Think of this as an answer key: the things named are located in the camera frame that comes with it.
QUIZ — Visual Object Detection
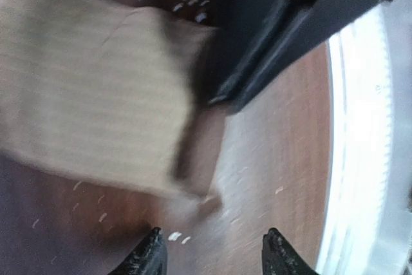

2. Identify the plain beige sock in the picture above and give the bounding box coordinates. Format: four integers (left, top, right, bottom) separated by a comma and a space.
1, 0, 221, 200

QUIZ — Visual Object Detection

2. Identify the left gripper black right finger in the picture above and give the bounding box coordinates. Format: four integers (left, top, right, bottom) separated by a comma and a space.
262, 228, 317, 275

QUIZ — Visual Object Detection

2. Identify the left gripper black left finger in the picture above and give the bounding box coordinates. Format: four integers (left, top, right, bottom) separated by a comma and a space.
113, 227, 167, 275

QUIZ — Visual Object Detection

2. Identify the aluminium front table rail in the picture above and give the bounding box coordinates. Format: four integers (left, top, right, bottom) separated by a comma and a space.
316, 6, 411, 274

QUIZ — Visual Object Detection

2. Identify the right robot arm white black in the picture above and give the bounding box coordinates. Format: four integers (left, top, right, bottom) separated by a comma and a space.
195, 0, 382, 112

